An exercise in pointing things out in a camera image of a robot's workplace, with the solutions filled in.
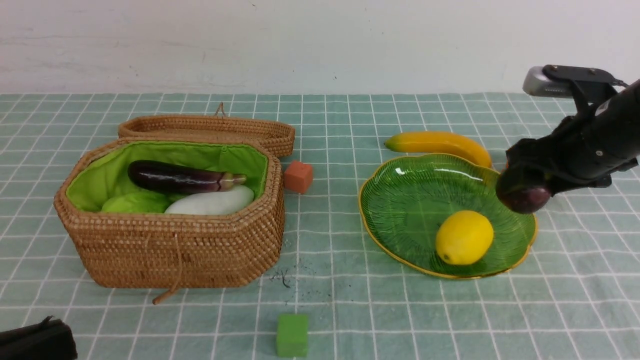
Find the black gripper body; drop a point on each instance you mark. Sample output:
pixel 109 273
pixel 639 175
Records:
pixel 573 156

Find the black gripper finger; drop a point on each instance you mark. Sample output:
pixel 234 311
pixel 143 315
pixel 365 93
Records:
pixel 50 339

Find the dark purple eggplant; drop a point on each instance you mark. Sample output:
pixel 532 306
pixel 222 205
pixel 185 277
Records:
pixel 167 178

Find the woven wicker basket lid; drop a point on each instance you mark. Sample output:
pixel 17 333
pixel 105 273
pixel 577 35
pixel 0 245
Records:
pixel 276 137

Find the woven wicker basket green lining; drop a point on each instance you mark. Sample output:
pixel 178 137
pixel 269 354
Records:
pixel 173 251

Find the yellow lemon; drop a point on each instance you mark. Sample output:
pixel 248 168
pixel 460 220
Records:
pixel 464 238

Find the green foam cube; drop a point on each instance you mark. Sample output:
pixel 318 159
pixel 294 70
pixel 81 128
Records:
pixel 292 335

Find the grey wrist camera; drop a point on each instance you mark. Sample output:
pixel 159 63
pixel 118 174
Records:
pixel 584 85

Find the yellow banana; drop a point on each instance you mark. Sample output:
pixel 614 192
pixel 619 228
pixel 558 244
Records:
pixel 440 142

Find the purple mangosteen green calyx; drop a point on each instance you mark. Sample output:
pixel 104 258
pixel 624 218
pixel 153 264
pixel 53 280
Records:
pixel 524 200

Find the green leaf-shaped glass plate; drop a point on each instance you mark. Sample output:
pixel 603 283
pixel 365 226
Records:
pixel 407 199

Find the white radish with green leaves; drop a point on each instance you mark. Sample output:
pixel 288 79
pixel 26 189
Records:
pixel 213 203

